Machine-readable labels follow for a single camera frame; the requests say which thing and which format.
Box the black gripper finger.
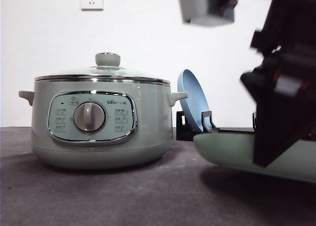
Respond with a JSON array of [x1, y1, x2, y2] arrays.
[[241, 69, 316, 167]]

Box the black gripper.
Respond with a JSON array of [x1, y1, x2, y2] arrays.
[[250, 0, 316, 98]]

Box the green plate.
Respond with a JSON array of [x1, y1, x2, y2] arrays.
[[194, 133, 316, 182]]

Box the glass steamer lid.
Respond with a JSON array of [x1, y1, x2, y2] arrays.
[[35, 52, 170, 86]]

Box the blue plate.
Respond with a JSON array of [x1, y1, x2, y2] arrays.
[[177, 69, 211, 133]]

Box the green electric steamer pot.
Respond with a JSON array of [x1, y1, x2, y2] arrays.
[[19, 74, 188, 169]]

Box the black dish rack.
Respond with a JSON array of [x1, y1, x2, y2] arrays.
[[176, 111, 256, 141]]

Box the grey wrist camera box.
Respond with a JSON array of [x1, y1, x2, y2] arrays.
[[179, 0, 237, 26]]

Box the white wall socket left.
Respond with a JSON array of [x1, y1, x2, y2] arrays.
[[80, 0, 104, 12]]

